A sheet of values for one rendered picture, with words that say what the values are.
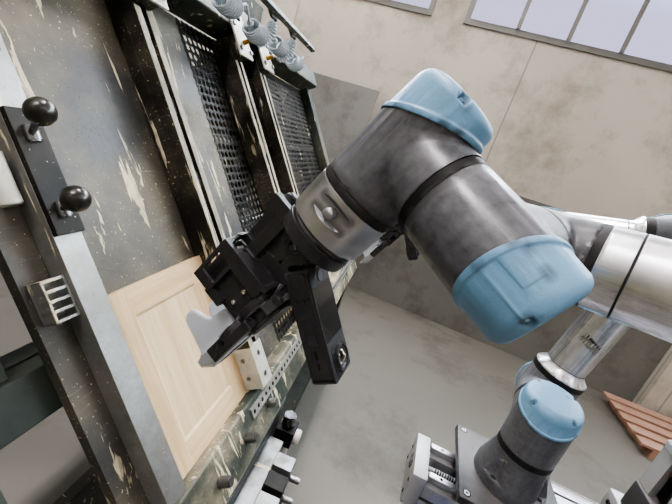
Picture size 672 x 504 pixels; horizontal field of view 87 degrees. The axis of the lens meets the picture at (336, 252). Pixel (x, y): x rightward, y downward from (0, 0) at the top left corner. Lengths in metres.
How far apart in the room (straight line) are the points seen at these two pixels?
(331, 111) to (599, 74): 2.44
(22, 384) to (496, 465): 0.88
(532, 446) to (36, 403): 0.88
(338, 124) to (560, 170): 2.20
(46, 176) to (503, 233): 0.66
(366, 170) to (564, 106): 3.89
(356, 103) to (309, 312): 3.68
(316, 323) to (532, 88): 3.88
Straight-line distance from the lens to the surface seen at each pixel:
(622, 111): 4.25
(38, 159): 0.73
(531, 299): 0.23
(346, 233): 0.28
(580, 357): 0.97
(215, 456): 0.95
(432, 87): 0.27
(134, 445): 0.81
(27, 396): 0.76
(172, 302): 0.90
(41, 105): 0.63
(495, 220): 0.23
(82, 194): 0.61
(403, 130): 0.26
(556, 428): 0.87
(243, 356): 1.05
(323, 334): 0.33
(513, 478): 0.94
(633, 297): 0.35
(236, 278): 0.34
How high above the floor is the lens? 1.63
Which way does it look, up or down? 18 degrees down
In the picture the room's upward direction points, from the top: 18 degrees clockwise
